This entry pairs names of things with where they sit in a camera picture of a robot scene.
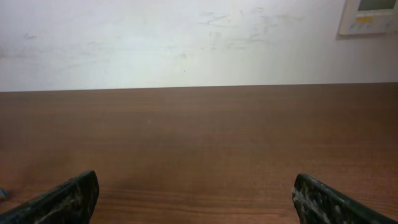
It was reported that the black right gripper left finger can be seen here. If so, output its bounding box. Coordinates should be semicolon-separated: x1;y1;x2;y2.
1;170;100;224

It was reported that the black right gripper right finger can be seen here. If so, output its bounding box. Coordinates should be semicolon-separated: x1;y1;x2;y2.
292;174;397;224

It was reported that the white wall control panel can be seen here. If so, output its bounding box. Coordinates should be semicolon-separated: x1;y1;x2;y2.
338;0;397;35

